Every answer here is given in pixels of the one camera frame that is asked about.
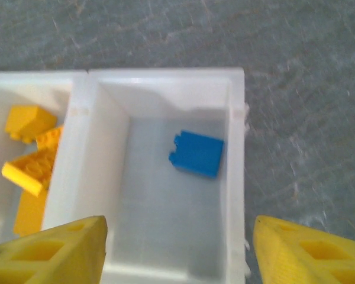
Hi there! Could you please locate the blue lego brick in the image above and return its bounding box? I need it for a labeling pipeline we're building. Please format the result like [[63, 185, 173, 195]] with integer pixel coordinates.
[[168, 129, 225, 179]]

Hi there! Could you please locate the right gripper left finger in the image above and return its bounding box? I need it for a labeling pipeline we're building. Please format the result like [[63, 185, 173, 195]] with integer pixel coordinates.
[[0, 215, 108, 284]]

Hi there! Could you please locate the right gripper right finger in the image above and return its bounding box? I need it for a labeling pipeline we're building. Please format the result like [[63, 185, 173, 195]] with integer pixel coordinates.
[[252, 215, 355, 284]]

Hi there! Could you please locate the translucent white plastic bin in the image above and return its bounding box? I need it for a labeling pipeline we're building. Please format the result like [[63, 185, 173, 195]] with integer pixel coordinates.
[[0, 70, 89, 246], [43, 67, 249, 284]]

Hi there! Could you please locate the orange-yellow lego brick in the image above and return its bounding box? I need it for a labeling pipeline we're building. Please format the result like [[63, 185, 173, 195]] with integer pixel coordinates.
[[13, 189, 48, 237]]

